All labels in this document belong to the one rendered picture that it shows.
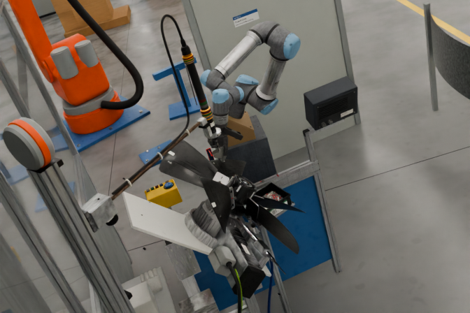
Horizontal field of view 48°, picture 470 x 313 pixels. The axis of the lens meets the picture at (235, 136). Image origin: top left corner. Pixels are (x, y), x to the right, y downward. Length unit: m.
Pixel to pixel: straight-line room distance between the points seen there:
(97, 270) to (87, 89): 4.25
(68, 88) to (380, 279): 3.88
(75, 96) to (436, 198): 3.84
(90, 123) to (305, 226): 3.50
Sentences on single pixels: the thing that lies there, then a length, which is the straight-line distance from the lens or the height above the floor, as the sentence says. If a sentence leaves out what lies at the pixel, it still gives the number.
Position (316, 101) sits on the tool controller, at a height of 1.23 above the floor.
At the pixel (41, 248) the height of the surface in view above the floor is 1.54.
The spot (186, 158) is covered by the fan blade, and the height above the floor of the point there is 1.37.
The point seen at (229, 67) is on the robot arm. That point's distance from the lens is 2.54.
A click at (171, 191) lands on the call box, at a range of 2.65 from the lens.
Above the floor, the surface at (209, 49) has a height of 1.15.
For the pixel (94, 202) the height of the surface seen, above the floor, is 1.57.
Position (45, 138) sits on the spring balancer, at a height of 1.90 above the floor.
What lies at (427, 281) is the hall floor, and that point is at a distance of 3.37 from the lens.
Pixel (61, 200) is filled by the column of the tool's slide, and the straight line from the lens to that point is 1.71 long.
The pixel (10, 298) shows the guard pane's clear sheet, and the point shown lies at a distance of 1.44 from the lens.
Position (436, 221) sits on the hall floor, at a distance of 3.73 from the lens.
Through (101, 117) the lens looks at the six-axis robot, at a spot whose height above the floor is 0.18.
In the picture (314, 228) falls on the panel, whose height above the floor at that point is 0.40.
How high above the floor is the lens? 2.50
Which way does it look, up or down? 30 degrees down
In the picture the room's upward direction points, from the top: 17 degrees counter-clockwise
